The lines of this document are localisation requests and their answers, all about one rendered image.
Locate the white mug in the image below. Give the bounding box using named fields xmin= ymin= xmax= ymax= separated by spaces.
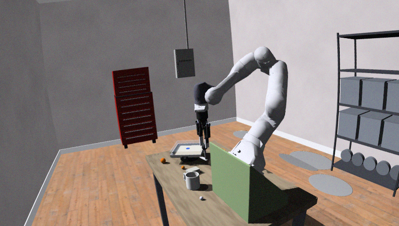
xmin=183 ymin=171 xmax=200 ymax=190

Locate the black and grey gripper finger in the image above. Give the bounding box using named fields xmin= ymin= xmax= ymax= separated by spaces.
xmin=201 ymin=121 xmax=210 ymax=148
xmin=195 ymin=121 xmax=204 ymax=146

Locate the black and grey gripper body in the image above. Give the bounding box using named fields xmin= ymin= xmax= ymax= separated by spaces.
xmin=196 ymin=111 xmax=208 ymax=127

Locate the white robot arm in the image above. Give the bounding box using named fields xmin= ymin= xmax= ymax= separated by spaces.
xmin=194 ymin=46 xmax=288 ymax=176

